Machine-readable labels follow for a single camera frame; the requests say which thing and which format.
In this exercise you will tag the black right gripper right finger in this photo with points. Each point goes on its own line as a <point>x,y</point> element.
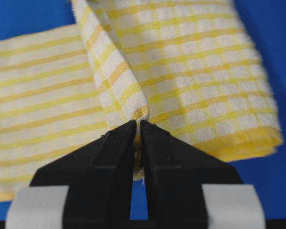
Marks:
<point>174,174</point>

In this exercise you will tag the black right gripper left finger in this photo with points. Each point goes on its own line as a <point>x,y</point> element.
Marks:
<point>99,176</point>

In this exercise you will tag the yellow checked towel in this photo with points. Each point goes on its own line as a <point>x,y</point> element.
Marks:
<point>186,65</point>

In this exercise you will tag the blue table cloth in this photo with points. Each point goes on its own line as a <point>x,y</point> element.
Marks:
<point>265,21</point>

